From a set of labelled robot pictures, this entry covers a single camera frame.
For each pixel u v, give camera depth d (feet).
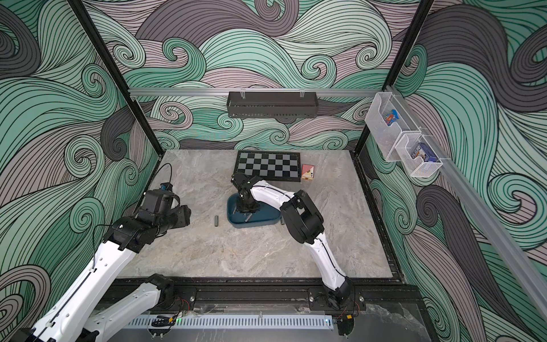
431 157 2.04
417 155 2.19
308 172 3.60
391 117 2.73
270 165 3.61
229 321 2.29
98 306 1.40
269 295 2.45
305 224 1.88
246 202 2.74
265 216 3.02
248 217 3.03
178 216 2.13
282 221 3.03
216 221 3.04
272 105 3.49
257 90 3.12
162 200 1.78
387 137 2.78
